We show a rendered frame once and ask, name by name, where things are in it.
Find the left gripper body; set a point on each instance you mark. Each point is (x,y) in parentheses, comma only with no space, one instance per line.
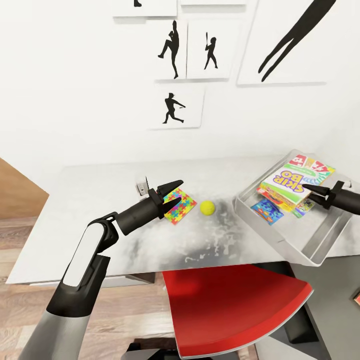
(149,209)

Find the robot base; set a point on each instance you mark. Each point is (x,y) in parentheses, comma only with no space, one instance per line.
(134,352)

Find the board game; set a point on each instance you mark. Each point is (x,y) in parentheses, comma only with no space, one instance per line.
(303,207)
(267,211)
(284,187)

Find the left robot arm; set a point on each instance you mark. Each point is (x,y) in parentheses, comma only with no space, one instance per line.
(60,332)

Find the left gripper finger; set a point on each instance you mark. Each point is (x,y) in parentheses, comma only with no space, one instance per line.
(171,204)
(165,189)

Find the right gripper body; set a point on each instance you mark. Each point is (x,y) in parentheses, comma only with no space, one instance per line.
(343,199)

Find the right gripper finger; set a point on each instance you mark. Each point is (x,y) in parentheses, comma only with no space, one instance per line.
(322,191)
(321,200)

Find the tennis ball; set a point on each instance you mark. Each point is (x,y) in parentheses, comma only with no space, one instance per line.
(207,208)

